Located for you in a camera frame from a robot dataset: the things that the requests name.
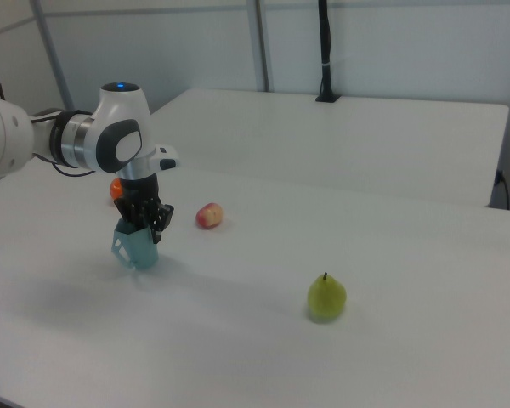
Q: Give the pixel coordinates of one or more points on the black pole with base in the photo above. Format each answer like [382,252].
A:
[325,47]

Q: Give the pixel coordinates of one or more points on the green toy pear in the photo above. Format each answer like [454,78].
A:
[326,297]

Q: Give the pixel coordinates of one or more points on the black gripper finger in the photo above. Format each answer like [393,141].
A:
[132,217]
[163,221]

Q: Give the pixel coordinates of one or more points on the grey partition post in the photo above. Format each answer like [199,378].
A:
[53,55]
[261,42]

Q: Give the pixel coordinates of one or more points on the red toy fruit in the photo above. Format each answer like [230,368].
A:
[209,215]

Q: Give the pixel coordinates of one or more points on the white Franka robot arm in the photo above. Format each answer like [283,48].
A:
[123,110]

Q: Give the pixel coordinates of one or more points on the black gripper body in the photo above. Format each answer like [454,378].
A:
[139,187]

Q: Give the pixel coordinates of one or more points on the teal faceted mug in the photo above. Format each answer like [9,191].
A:
[142,251]

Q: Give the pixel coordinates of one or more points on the orange toy fruit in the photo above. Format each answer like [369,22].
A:
[115,189]

